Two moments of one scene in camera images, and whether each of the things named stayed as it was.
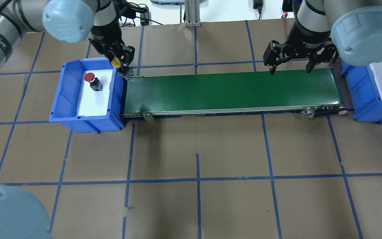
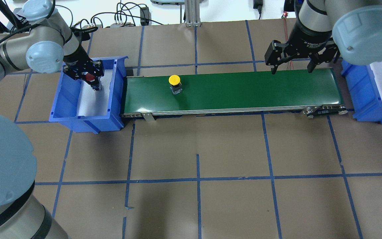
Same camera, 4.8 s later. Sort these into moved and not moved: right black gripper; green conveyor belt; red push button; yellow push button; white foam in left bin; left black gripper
Moved: left black gripper; yellow push button
Not moved: red push button; green conveyor belt; white foam in left bin; right black gripper
